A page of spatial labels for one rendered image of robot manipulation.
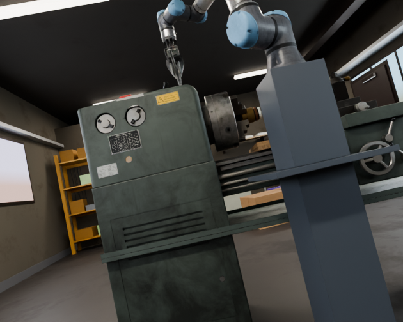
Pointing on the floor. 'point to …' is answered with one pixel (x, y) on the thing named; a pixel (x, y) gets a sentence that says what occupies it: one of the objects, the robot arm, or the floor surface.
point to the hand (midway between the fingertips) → (178, 77)
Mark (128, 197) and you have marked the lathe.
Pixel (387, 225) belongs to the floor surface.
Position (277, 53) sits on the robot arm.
